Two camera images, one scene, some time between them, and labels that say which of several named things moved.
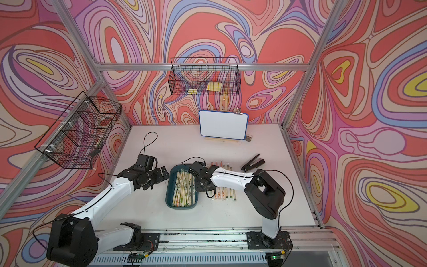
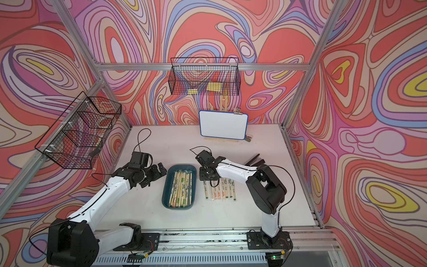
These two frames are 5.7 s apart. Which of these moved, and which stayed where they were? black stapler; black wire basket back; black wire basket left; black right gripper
Moved: black right gripper
Stayed: black stapler; black wire basket left; black wire basket back
